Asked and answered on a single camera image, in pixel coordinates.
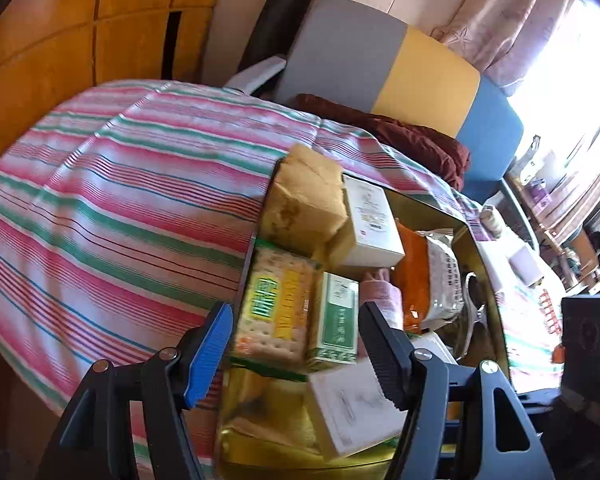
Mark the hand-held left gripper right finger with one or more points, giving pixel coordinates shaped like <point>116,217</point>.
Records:
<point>380,355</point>

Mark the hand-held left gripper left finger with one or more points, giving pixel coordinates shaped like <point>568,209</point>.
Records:
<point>210,355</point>

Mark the golden metal container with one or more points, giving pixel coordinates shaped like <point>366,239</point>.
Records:
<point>245,390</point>

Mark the orange plastic rack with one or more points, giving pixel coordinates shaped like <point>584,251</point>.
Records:
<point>550,310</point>

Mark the green white box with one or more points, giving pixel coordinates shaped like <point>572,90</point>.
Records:
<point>335,320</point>

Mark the green yellow cracker packet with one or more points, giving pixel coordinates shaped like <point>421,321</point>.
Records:
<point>275,305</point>

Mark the orange snack packet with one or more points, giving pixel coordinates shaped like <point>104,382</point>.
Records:
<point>415,270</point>

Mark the white sock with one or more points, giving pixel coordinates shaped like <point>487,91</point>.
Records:
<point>491,220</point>

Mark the large white box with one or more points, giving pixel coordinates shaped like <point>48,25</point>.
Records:
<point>345,405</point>

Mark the pink packet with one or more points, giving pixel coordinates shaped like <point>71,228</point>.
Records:
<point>380,287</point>

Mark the shiny metal utensil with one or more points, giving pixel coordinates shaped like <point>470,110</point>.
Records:
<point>467,310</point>

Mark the small plain white box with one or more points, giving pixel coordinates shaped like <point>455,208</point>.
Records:
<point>526,265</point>

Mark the wooden desk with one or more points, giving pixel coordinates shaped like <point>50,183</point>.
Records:
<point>575,240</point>

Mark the small cream printed box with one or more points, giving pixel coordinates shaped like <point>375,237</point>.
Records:
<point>370,230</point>

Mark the purple box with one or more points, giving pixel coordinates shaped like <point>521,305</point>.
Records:
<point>540,196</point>

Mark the yellow sponge bread loaf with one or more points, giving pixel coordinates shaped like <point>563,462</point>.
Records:
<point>305,200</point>

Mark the striped pink green cloth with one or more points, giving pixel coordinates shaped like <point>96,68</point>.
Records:
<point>105,210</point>

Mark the cream appliance box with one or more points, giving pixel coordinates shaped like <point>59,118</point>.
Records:
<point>530,160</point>

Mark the maroon cloth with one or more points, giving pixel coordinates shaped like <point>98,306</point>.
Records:
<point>420,145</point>

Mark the wooden cabinet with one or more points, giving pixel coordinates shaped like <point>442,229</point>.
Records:
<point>130,35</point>

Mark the pink patterned curtain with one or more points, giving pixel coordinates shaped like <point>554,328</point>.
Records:
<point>505,20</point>

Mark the black rolled mat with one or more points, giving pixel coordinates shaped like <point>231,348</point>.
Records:
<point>285,10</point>

